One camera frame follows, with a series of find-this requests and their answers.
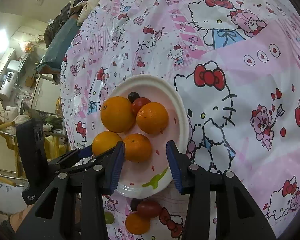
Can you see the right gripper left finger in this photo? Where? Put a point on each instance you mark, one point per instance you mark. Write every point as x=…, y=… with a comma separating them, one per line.
x=71, y=207

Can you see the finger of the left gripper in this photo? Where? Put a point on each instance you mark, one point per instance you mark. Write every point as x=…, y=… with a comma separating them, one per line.
x=72, y=157

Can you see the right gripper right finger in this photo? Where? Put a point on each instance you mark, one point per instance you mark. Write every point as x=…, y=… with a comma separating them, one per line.
x=238, y=215

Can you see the large orange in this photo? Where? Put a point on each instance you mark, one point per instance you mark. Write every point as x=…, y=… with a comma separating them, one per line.
x=116, y=114
x=104, y=141

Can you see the small tangerine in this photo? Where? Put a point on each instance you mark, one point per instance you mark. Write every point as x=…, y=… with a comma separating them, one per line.
x=138, y=148
x=137, y=225
x=152, y=118

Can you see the red cherry tomato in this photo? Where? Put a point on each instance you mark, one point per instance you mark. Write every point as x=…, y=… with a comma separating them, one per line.
x=138, y=104
x=149, y=209

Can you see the dark grape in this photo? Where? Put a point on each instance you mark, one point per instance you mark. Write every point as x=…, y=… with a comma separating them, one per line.
x=133, y=96

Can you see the person's left hand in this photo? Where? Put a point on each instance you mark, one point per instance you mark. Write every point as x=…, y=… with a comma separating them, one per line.
x=16, y=219

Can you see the green grape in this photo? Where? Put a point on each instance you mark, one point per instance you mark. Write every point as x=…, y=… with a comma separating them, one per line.
x=109, y=217

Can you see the pink strawberry plate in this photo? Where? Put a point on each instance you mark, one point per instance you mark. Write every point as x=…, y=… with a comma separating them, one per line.
x=150, y=177

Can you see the white water heater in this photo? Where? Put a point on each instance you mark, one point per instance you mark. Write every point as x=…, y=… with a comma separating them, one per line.
x=7, y=86

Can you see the Hello Kitty pink bedsheet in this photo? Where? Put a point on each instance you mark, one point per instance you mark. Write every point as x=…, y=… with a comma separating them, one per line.
x=236, y=66

